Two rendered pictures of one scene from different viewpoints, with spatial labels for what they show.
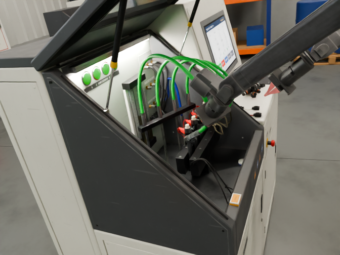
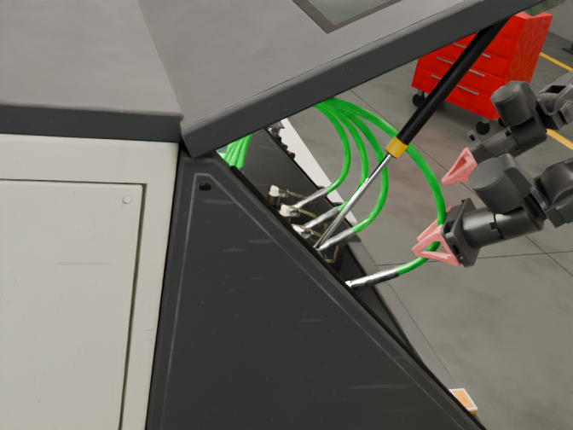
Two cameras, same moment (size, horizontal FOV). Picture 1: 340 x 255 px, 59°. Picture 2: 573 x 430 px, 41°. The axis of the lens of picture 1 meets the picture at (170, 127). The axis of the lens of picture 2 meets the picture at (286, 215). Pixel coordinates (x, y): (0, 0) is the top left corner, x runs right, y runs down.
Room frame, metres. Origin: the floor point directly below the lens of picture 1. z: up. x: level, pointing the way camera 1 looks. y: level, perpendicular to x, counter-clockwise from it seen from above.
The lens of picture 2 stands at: (0.38, 0.82, 1.78)
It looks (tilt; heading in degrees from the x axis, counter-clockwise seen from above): 28 degrees down; 312
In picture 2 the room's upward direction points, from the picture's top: 11 degrees clockwise
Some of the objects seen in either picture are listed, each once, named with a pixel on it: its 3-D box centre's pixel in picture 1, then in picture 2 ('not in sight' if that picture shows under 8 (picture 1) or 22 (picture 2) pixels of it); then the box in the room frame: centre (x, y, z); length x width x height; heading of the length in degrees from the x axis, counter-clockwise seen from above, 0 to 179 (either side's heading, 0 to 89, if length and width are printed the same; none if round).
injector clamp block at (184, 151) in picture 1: (200, 153); not in sight; (1.21, -0.12, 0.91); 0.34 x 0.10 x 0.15; 153
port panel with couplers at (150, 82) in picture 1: (152, 83); not in sight; (1.44, 0.05, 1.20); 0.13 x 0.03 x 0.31; 153
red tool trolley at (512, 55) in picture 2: not in sight; (476, 61); (3.21, -4.03, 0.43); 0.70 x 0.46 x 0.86; 5
